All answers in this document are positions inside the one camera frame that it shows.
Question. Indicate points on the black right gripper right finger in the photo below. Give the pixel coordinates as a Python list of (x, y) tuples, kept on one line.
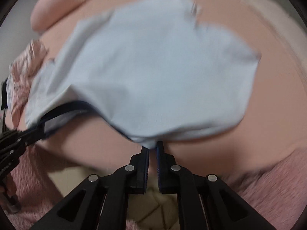
[(175, 179)]

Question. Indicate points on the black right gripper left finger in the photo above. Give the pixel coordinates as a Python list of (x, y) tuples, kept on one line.
[(127, 180)]

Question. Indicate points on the light blue shirt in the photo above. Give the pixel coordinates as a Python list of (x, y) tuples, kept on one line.
[(152, 72)]

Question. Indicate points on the crumpled pink garment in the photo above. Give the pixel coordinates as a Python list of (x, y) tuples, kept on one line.
[(22, 72)]

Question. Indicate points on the pink bed sheet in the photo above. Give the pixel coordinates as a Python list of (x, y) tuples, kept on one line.
[(275, 121)]

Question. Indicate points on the beige mattress edge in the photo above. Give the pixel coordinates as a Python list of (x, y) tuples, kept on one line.
[(281, 14)]

